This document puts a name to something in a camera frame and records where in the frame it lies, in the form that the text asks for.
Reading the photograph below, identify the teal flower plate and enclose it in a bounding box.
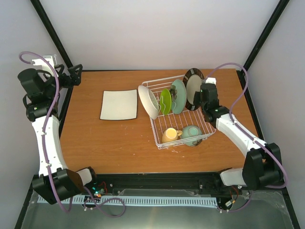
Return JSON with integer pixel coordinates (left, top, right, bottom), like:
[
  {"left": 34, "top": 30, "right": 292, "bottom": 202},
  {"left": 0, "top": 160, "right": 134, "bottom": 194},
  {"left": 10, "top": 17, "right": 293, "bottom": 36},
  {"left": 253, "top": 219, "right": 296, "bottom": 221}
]
[{"left": 170, "top": 79, "right": 187, "bottom": 115}]

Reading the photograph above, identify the black rimmed plate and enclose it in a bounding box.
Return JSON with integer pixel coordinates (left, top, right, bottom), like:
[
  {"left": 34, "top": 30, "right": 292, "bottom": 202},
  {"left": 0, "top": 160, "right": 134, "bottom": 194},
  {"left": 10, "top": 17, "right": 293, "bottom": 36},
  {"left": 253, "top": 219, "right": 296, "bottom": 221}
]
[{"left": 183, "top": 68, "right": 204, "bottom": 111}]

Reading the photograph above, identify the green celadon bowl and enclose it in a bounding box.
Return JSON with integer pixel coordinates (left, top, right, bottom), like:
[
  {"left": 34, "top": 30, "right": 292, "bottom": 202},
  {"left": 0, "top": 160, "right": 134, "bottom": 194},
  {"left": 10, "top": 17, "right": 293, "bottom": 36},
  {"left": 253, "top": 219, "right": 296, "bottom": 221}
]
[{"left": 180, "top": 125, "right": 202, "bottom": 146}]

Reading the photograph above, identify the lime green plate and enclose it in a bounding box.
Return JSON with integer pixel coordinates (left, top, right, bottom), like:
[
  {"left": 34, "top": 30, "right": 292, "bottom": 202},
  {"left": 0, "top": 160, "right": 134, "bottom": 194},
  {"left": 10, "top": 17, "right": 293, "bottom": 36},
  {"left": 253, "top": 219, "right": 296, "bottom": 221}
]
[{"left": 159, "top": 89, "right": 172, "bottom": 115}]

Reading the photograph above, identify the white wire dish rack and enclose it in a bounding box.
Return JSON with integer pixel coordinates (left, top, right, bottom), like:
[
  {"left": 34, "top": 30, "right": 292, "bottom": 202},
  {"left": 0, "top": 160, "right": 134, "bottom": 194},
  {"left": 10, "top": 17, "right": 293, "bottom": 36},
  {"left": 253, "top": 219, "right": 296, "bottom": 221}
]
[{"left": 142, "top": 75, "right": 216, "bottom": 149}]

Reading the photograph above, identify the yellow mug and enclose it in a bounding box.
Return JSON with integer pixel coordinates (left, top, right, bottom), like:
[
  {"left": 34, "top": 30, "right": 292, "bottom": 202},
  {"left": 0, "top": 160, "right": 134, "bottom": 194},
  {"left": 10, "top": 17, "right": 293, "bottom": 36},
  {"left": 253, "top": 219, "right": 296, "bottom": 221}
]
[{"left": 162, "top": 128, "right": 183, "bottom": 144}]

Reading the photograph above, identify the floral patterned bowl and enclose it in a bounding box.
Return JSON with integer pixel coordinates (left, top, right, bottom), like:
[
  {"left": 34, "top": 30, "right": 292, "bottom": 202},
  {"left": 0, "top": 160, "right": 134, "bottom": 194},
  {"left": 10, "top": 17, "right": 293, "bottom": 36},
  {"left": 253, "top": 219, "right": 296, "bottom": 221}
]
[{"left": 138, "top": 85, "right": 159, "bottom": 120}]

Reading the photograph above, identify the white square plate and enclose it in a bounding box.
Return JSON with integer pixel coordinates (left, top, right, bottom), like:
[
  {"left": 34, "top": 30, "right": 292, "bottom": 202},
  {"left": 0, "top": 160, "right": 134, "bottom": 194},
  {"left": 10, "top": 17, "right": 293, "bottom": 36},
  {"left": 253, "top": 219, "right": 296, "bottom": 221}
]
[{"left": 100, "top": 89, "right": 138, "bottom": 121}]

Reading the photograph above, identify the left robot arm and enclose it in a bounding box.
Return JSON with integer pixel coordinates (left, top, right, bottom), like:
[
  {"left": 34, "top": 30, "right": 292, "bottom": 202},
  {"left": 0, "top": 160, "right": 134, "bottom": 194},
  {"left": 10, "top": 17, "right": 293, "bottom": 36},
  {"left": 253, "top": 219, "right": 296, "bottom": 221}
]
[{"left": 18, "top": 64, "right": 99, "bottom": 205}]

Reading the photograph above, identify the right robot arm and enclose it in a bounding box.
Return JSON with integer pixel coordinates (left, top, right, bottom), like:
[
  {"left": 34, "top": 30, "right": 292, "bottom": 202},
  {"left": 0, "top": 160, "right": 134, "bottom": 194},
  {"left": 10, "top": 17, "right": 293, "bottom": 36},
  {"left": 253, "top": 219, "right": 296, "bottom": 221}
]
[{"left": 194, "top": 83, "right": 285, "bottom": 190}]

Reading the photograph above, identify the metal sheet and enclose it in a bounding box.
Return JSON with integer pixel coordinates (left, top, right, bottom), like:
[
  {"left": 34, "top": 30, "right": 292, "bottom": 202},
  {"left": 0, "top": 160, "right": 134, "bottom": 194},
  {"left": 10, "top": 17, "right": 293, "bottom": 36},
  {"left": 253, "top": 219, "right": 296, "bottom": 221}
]
[{"left": 20, "top": 192, "right": 300, "bottom": 229}]

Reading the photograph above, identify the black frame post left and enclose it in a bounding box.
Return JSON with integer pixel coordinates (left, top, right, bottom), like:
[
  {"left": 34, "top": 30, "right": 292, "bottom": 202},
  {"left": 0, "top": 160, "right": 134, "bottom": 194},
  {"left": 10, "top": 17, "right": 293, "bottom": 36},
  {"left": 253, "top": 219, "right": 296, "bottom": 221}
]
[{"left": 30, "top": 0, "right": 73, "bottom": 69}]

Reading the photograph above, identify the black frame post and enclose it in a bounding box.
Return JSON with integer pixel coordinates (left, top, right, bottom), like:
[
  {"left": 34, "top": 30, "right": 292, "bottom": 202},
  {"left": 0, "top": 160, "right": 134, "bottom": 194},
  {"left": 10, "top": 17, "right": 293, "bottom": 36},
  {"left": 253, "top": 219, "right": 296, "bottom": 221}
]
[
  {"left": 30, "top": 0, "right": 73, "bottom": 69},
  {"left": 244, "top": 0, "right": 290, "bottom": 71}
]

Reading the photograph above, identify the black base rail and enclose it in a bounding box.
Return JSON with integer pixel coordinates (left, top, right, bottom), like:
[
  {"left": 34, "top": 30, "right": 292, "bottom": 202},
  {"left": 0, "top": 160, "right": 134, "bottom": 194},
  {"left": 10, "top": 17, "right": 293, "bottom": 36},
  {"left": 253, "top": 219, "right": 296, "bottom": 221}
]
[{"left": 30, "top": 173, "right": 286, "bottom": 198}]

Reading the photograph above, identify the light blue cable duct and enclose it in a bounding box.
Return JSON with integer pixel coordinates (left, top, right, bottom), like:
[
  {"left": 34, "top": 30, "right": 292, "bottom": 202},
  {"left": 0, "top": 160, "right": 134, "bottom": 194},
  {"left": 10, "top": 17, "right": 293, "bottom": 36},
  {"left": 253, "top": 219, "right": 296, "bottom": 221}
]
[{"left": 37, "top": 195, "right": 218, "bottom": 208}]

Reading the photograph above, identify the black frame post right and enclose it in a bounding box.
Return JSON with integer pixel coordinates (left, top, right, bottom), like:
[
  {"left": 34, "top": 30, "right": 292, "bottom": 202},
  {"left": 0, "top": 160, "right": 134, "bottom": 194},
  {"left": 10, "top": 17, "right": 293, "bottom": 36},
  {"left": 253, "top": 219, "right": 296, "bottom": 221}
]
[{"left": 244, "top": 0, "right": 290, "bottom": 71}]

